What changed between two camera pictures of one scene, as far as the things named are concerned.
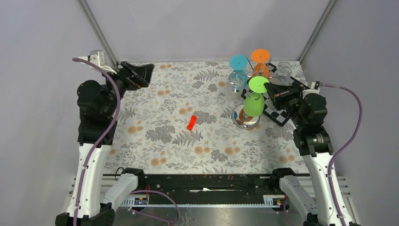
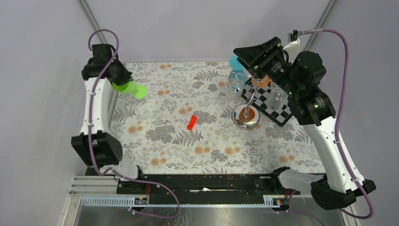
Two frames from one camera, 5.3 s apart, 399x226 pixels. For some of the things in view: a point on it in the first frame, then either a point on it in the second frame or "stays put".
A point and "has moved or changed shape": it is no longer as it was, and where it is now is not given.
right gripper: (277, 93) -> (253, 56)
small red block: (191, 123) stays put
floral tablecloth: (181, 123) stays put
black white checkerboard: (269, 74) stays put
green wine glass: (254, 105) has moved or changed shape
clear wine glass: (235, 84) stays put
